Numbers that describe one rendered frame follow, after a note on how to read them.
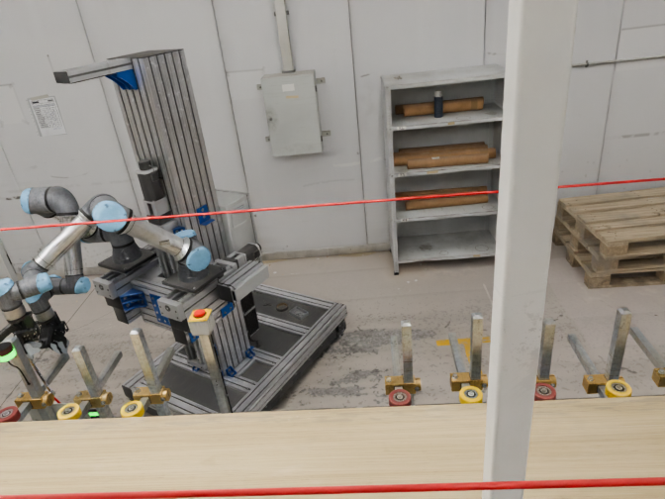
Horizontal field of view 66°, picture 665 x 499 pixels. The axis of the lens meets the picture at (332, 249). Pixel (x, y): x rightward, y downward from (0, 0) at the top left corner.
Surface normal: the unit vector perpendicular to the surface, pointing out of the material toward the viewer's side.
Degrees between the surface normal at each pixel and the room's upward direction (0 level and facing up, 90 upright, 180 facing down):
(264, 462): 0
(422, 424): 0
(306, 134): 90
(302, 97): 90
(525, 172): 90
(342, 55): 90
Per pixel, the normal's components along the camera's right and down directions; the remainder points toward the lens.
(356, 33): -0.01, 0.47
